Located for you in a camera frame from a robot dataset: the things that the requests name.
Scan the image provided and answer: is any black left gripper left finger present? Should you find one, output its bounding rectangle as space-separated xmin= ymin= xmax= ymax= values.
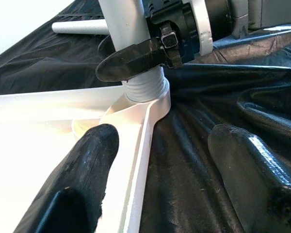
xmin=12 ymin=123 xmax=119 ymax=233

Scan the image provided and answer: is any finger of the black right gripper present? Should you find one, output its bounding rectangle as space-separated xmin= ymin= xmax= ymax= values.
xmin=98 ymin=35 xmax=115 ymax=58
xmin=96 ymin=37 xmax=165 ymax=83

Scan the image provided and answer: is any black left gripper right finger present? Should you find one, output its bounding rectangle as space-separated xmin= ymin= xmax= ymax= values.
xmin=207 ymin=123 xmax=291 ymax=233

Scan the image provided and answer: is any white plastic table leg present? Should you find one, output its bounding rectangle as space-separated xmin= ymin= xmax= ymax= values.
xmin=97 ymin=0 xmax=169 ymax=102
xmin=51 ymin=19 xmax=109 ymax=36

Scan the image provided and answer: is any white plastic table top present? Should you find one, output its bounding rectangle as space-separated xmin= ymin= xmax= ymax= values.
xmin=0 ymin=81 xmax=172 ymax=233

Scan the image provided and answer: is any black plastic table cover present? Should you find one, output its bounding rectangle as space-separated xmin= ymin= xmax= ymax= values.
xmin=0 ymin=0 xmax=291 ymax=233

